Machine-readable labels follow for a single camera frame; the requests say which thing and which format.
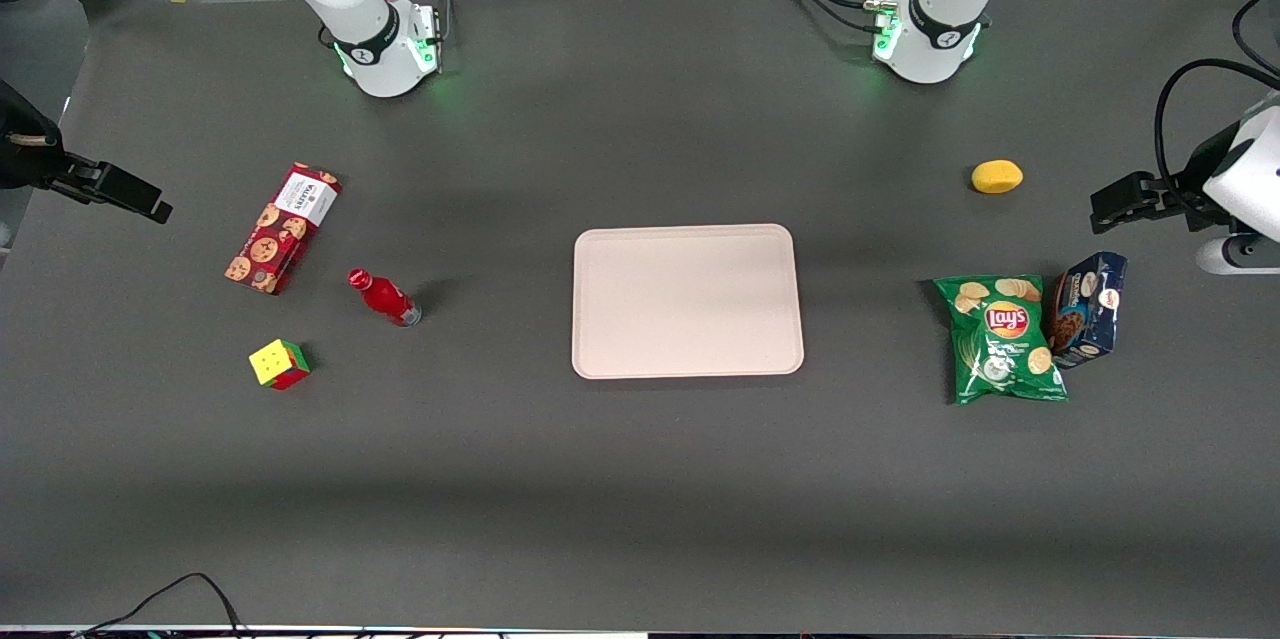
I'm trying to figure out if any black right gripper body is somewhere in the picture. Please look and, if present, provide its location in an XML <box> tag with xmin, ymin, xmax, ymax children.
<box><xmin>0</xmin><ymin>79</ymin><xmax>76</xmax><ymax>192</ymax></box>

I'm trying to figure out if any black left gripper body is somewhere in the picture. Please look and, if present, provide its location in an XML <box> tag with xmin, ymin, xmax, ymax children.
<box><xmin>1163</xmin><ymin>124</ymin><xmax>1243</xmax><ymax>228</ymax></box>

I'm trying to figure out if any red coke bottle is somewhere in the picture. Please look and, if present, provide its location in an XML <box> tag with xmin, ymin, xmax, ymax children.
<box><xmin>347</xmin><ymin>267</ymin><xmax>423</xmax><ymax>328</ymax></box>

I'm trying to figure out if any beige plastic tray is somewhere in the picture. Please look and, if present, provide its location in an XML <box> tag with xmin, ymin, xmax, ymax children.
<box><xmin>571</xmin><ymin>223</ymin><xmax>806</xmax><ymax>381</ymax></box>

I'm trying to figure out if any blue cookie box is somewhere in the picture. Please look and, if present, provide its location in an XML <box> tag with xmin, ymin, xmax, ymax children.
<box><xmin>1047</xmin><ymin>251</ymin><xmax>1129</xmax><ymax>370</ymax></box>

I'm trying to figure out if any yellow lemon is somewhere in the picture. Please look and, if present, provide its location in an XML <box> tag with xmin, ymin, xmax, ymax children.
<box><xmin>970</xmin><ymin>159</ymin><xmax>1025</xmax><ymax>195</ymax></box>

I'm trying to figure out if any red cookie box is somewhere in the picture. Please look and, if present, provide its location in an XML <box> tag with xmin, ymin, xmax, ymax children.
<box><xmin>224</xmin><ymin>162</ymin><xmax>343</xmax><ymax>297</ymax></box>

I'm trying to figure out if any green chips bag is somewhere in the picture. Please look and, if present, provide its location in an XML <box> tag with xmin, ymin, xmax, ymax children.
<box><xmin>932</xmin><ymin>274</ymin><xmax>1070</xmax><ymax>407</ymax></box>

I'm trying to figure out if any colourful puzzle cube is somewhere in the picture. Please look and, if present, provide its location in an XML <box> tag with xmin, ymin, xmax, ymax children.
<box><xmin>248</xmin><ymin>338</ymin><xmax>312</xmax><ymax>392</ymax></box>

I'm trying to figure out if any dark grey table mat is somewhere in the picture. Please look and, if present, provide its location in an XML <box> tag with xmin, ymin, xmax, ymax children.
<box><xmin>0</xmin><ymin>0</ymin><xmax>1280</xmax><ymax>636</ymax></box>

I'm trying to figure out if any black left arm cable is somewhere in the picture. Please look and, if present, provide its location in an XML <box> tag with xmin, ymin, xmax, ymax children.
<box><xmin>1154</xmin><ymin>58</ymin><xmax>1280</xmax><ymax>205</ymax></box>

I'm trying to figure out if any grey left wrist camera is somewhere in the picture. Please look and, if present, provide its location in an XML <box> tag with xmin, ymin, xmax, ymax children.
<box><xmin>1195</xmin><ymin>232</ymin><xmax>1280</xmax><ymax>276</ymax></box>

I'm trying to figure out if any black looped cable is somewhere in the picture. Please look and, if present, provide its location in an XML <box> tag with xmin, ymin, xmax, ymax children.
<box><xmin>1231</xmin><ymin>0</ymin><xmax>1280</xmax><ymax>80</ymax></box>

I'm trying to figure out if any thin black floor cable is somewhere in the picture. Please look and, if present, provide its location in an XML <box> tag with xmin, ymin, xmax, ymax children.
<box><xmin>70</xmin><ymin>572</ymin><xmax>251</xmax><ymax>639</ymax></box>

